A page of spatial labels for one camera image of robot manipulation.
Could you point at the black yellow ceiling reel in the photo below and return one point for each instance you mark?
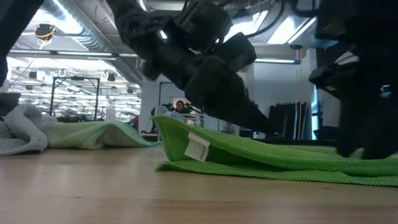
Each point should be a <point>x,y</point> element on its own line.
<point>45,31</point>

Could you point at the large glass window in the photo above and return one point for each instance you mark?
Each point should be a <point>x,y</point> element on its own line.
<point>315,109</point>

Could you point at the grey microfiber towel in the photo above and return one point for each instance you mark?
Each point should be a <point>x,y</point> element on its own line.
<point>21,130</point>

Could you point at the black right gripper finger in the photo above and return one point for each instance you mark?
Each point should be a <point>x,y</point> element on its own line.
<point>349,130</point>
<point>382,133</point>

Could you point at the black aluminium table frame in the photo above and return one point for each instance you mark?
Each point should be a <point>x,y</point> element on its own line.
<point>304,142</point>

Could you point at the pale green microfiber towel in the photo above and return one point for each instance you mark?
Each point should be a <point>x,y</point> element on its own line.
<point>93,133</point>

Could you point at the long ceiling light bar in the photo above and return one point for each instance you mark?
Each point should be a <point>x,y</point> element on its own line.
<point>77,53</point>

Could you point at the black perforated panel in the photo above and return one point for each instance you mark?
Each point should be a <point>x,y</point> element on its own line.
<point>325,133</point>

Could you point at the silver ventilation duct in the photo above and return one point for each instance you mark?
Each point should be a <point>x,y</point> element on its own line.
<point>93,34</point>

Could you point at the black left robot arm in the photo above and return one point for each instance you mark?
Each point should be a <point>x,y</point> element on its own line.
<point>140,31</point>

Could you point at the black stacked panels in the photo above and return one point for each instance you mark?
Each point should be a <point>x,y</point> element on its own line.
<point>286,121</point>

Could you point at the bright green microfiber towel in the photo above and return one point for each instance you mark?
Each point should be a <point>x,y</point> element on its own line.
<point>248,155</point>

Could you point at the large metal air duct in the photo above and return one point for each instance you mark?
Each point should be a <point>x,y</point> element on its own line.
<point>298,31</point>

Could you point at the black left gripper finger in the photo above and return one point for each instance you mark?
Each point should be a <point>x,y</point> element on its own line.
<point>239,113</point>

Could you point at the dark grey seat back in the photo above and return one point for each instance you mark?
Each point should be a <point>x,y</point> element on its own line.
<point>9,104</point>

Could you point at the person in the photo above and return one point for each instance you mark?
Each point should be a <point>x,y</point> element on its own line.
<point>180,107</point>

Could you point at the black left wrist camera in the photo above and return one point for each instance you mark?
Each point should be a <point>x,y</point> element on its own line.
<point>202,25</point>

